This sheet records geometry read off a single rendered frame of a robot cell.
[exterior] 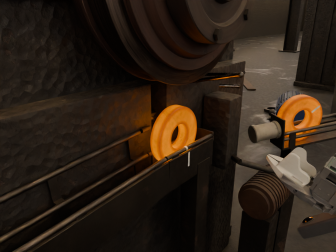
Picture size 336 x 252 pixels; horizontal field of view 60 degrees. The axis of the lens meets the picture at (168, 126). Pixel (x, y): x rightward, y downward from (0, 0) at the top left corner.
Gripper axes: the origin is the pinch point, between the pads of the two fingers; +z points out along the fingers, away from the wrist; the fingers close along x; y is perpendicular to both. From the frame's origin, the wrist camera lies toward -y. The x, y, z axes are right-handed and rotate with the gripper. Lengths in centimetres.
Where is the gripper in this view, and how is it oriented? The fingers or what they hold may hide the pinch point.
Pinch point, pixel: (271, 162)
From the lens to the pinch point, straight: 64.1
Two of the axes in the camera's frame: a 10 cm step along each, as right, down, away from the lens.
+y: 2.3, -8.1, -5.3
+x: -6.6, 2.7, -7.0
